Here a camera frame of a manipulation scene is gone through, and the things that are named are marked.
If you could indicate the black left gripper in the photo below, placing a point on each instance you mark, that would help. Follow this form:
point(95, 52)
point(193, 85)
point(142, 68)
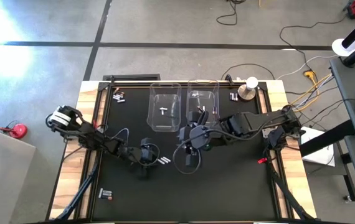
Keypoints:
point(134, 154)

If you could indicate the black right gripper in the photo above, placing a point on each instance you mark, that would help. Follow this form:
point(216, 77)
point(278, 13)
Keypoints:
point(221, 133)

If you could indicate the dark batteries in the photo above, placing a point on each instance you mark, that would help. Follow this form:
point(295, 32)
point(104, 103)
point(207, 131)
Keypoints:
point(160, 161)

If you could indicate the clear plastic bin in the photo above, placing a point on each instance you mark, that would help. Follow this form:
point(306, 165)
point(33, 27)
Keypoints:
point(165, 124)
point(208, 93)

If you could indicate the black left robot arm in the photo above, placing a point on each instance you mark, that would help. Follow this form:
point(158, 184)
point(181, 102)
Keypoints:
point(87, 133)

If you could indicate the black clamp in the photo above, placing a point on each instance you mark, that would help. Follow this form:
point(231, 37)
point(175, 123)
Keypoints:
point(230, 79)

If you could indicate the white box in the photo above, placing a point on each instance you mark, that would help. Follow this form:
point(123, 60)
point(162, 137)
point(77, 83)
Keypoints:
point(317, 154)

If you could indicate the black table beam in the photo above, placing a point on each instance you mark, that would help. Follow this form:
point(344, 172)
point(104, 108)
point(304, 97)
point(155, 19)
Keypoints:
point(324, 141)

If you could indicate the red round-base stand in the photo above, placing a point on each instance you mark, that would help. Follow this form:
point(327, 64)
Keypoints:
point(18, 131)

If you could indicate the grey cabinet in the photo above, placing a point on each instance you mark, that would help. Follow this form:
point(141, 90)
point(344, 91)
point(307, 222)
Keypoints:
point(3, 180)

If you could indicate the caster wheel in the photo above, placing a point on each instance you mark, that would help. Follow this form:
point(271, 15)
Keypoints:
point(347, 198)

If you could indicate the white-base black column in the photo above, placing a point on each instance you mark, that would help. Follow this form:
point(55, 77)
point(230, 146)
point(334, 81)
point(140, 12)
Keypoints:
point(342, 46)

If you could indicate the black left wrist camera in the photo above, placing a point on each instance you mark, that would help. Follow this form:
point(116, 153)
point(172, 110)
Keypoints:
point(147, 157)

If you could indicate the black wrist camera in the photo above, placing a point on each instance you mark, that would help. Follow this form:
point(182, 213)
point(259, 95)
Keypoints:
point(200, 137)
point(147, 157)

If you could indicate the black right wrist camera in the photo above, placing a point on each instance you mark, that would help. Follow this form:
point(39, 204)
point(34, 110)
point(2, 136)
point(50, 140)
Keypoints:
point(200, 137)

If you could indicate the black aluminium table frame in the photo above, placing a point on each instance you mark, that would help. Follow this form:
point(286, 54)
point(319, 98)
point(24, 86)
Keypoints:
point(134, 85)

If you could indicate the black diagonal frame strut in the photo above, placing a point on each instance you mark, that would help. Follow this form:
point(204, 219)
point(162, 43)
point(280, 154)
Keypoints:
point(286, 193)
point(78, 193)

